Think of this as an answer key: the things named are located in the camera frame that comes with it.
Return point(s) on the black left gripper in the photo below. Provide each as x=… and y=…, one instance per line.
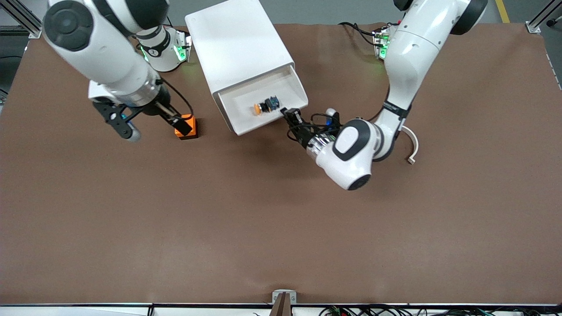
x=302, y=134

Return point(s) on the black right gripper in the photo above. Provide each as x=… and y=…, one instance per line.
x=152, y=107

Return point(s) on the orange push button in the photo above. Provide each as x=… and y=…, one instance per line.
x=265, y=106

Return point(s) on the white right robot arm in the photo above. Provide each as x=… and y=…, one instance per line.
x=105, y=48

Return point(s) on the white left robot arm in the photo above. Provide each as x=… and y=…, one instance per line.
x=408, y=57

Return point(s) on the orange box with hole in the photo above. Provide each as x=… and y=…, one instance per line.
x=193, y=131

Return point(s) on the brown table mat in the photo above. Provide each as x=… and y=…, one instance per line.
x=281, y=219

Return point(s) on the white curved bracket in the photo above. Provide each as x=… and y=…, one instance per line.
x=415, y=147

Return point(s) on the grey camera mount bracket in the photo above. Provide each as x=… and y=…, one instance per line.
x=284, y=298

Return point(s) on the aluminium frame profile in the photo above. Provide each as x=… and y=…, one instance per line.
x=22, y=15
x=542, y=17

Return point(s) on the white table edge rail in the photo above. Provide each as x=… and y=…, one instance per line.
x=88, y=309

